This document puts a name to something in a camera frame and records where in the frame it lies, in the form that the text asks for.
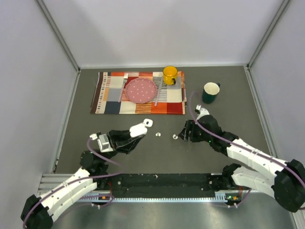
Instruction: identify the grey knife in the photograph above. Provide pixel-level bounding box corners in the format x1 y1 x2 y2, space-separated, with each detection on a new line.
154 78 163 106

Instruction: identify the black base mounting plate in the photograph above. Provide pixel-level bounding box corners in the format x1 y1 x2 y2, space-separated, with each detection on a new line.
108 173 228 198

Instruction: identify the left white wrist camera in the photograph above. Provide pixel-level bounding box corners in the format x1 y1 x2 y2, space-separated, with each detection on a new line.
90 133 113 153

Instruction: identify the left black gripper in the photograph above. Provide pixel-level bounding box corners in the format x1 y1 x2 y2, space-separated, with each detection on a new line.
101 128 145 164

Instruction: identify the colourful checked placemat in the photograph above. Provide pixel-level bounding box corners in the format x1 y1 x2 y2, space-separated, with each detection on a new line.
91 71 187 115

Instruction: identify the grey fork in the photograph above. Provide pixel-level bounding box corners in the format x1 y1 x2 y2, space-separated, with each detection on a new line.
118 73 128 102

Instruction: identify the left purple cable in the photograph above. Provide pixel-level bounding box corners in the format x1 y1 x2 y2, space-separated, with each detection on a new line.
21 137 127 229

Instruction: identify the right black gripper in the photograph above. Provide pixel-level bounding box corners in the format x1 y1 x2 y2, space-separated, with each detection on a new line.
178 120 212 143

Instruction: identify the pink dotted plate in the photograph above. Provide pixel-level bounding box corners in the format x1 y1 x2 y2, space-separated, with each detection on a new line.
125 78 157 104

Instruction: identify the yellow glass mug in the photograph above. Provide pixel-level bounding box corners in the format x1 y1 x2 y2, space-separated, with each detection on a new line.
163 66 178 85

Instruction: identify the white oval charging case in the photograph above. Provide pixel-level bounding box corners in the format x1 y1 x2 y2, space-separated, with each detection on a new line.
129 123 148 138

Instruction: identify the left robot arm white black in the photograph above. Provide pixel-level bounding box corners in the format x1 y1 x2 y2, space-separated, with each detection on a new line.
20 125 148 229

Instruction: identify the dark green white mug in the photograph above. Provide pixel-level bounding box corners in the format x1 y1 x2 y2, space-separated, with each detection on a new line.
202 82 220 104

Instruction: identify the white slotted cable duct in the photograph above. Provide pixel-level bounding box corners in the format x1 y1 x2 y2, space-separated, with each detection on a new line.
78 193 228 203

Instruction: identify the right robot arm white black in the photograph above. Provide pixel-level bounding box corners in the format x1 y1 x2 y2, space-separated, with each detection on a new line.
178 114 305 212

